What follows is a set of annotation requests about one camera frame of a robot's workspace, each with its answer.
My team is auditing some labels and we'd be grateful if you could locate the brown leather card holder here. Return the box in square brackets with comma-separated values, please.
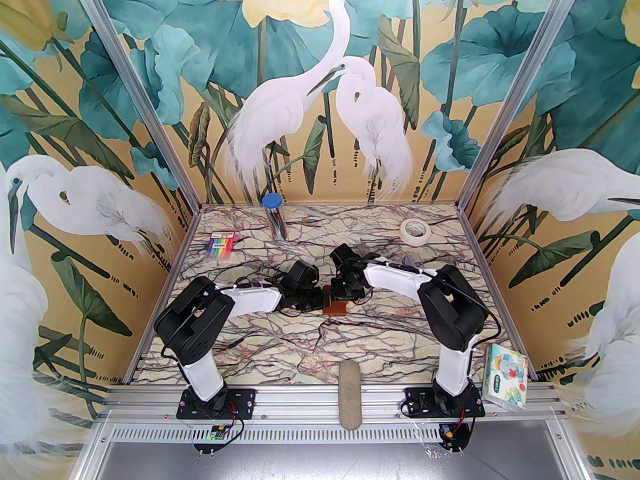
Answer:
[322, 284, 349, 317]

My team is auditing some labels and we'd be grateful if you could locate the beige masking tape roll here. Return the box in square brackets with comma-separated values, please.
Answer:
[400, 219, 432, 244]

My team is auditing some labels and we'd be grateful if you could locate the beige oblong pad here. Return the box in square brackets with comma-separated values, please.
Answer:
[337, 360, 363, 430]

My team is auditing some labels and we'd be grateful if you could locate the pack of coloured markers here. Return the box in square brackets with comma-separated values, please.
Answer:
[204, 230, 236, 261]

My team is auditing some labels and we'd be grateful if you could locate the clear jar with blue lid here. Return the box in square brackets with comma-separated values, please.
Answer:
[261, 193, 288, 241]

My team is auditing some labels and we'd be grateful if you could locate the small green circuit board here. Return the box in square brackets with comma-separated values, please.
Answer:
[194, 422, 236, 456]

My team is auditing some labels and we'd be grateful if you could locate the slotted metal panel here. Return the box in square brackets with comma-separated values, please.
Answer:
[75, 420, 593, 480]

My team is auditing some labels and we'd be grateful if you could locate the small board with yellow connector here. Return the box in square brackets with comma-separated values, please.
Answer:
[436, 420, 475, 453]

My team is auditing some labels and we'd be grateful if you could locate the printed tissue pack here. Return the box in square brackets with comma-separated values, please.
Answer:
[482, 344, 530, 411]

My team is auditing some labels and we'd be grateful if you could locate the aluminium front rail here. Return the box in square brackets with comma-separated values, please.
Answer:
[95, 383, 571, 424]

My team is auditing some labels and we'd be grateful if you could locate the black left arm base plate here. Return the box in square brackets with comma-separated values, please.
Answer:
[176, 388, 257, 421]

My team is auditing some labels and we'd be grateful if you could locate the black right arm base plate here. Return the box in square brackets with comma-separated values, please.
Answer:
[404, 387, 486, 419]

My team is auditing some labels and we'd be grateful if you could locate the aluminium table side rail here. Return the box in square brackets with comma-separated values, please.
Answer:
[121, 205, 203, 385]
[457, 205, 538, 383]

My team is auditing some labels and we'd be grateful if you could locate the aluminium frame post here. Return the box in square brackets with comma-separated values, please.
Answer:
[64, 0, 205, 208]
[456, 0, 587, 209]

